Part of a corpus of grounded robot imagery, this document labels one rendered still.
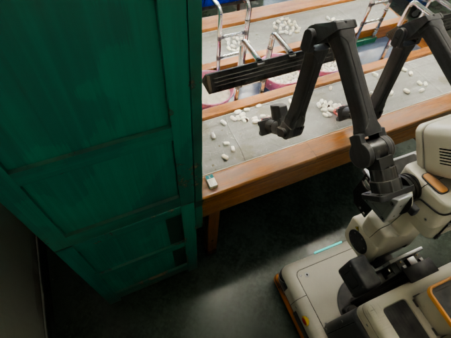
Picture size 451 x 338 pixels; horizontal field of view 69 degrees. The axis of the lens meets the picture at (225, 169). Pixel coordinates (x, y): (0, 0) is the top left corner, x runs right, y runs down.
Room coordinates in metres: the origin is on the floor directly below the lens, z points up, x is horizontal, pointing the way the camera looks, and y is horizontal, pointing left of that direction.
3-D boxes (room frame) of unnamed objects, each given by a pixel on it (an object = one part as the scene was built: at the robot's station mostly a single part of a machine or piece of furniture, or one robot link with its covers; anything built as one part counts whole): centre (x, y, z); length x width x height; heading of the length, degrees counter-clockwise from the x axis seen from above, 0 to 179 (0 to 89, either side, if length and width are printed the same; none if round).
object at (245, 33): (1.58, 0.07, 0.90); 0.20 x 0.19 x 0.45; 119
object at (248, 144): (1.32, -0.57, 0.73); 1.81 x 0.30 x 0.02; 119
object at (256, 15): (2.10, -0.14, 0.67); 1.81 x 0.12 x 0.19; 119
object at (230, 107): (1.47, -0.48, 0.71); 1.81 x 0.05 x 0.11; 119
